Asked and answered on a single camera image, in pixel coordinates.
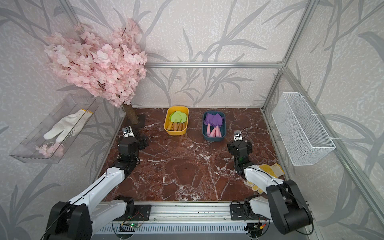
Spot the yellow plastic storage box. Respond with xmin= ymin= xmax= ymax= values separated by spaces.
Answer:
xmin=164 ymin=106 xmax=189 ymax=136

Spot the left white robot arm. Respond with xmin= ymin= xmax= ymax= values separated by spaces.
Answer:
xmin=41 ymin=127 xmax=149 ymax=240

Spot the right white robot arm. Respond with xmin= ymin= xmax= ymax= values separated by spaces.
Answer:
xmin=227 ymin=131 xmax=314 ymax=235

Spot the dark teal storage box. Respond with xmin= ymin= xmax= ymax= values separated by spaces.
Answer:
xmin=202 ymin=111 xmax=226 ymax=142

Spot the yellow dotted work glove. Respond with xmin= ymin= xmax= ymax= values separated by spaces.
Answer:
xmin=244 ymin=163 xmax=284 ymax=194

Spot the white cotton glove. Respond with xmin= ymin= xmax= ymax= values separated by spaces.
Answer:
xmin=43 ymin=109 xmax=93 ymax=143

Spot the pink cherry blossom tree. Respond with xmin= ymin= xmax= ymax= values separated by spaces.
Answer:
xmin=45 ymin=19 xmax=148 ymax=125

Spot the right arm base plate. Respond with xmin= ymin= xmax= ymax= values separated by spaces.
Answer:
xmin=230 ymin=201 xmax=270 ymax=221

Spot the white wire mesh basket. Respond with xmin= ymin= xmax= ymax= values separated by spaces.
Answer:
xmin=272 ymin=92 xmax=336 ymax=166

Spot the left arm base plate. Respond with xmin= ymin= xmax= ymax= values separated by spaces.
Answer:
xmin=115 ymin=205 xmax=152 ymax=222

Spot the aluminium front rail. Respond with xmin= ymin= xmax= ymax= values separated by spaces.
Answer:
xmin=89 ymin=201 xmax=316 ymax=224

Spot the clear acrylic wall shelf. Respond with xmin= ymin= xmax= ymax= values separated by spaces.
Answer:
xmin=10 ymin=94 xmax=98 ymax=164

